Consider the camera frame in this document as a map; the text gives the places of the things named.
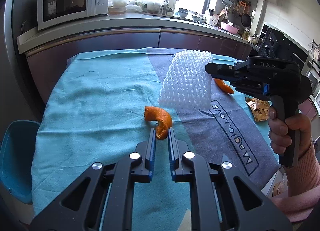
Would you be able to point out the glass bowl with liquid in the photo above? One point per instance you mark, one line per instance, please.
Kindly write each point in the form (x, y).
(117, 10)

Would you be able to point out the plastic container with food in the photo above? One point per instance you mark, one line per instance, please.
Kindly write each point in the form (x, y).
(153, 7)

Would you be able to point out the blue plastic bin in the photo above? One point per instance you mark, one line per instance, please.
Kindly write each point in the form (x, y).
(17, 158)

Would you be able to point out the pink bowl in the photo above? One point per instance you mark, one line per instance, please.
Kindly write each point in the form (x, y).
(230, 28)

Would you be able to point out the kitchen counter cabinet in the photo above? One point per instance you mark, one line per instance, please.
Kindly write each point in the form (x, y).
(100, 43)

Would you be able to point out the white dotted utensil holder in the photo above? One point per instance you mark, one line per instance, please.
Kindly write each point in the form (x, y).
(214, 19)

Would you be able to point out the oil bottle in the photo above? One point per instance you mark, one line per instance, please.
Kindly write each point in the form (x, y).
(245, 34)

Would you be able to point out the white soap bottle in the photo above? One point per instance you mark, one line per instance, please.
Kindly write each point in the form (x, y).
(172, 3)

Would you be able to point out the orange peel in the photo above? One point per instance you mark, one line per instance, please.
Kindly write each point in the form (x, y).
(162, 118)
(225, 87)

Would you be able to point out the small dark bowl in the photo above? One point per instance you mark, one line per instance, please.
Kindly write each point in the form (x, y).
(183, 13)

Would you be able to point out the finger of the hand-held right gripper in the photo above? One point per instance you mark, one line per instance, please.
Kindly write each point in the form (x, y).
(217, 67)
(227, 78)

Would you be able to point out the white microwave oven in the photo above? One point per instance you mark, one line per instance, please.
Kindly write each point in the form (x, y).
(65, 3)

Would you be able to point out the person's right hand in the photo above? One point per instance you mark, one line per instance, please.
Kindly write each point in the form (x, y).
(280, 133)

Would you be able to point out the crumpled gold snack wrapper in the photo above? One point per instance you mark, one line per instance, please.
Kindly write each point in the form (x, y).
(258, 111)

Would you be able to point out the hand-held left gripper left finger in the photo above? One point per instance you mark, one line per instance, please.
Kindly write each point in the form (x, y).
(150, 161)

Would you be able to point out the teal printed tablecloth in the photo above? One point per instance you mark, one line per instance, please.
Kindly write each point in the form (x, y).
(100, 96)

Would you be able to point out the person's right forearm pink sleeve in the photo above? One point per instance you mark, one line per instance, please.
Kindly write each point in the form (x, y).
(300, 183)

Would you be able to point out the blue patterned bowl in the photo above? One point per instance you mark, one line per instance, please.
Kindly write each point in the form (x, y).
(198, 18)

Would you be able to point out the white foam mesh net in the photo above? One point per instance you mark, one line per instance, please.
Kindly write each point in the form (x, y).
(185, 83)

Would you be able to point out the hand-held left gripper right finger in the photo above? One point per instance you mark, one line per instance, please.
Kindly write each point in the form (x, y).
(175, 161)

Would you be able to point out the white plastic bag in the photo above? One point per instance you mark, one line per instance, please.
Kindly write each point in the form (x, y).
(133, 8)

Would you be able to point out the glass jar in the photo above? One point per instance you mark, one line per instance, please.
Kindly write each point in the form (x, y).
(140, 3)

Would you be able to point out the hanging frying pan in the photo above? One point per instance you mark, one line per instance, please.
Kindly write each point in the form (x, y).
(246, 20)

